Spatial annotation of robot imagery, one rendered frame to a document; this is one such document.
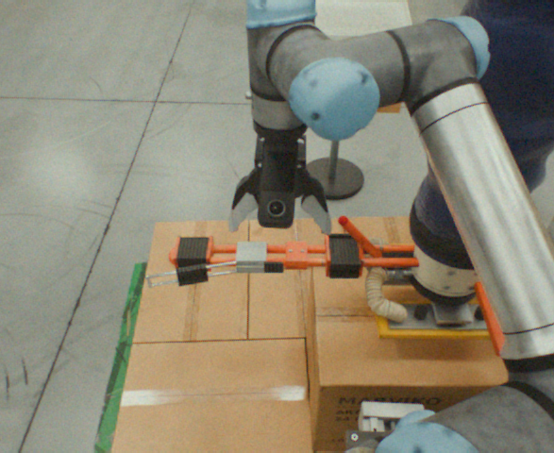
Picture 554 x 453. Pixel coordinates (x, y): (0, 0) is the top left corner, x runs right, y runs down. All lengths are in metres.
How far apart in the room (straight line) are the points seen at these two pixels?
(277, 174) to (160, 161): 2.85
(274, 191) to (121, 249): 2.35
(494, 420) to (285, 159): 0.37
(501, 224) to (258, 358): 1.35
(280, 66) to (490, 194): 0.24
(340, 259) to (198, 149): 2.46
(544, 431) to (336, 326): 0.93
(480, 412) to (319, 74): 0.33
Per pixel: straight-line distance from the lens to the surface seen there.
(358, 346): 1.36
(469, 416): 0.50
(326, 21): 2.68
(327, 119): 0.49
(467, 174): 0.54
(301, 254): 1.19
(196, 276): 1.19
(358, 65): 0.51
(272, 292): 1.95
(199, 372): 1.78
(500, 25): 0.86
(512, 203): 0.54
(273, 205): 0.63
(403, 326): 1.25
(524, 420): 0.51
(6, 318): 2.86
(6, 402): 2.60
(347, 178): 3.24
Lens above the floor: 2.09
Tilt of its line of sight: 46 degrees down
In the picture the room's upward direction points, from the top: straight up
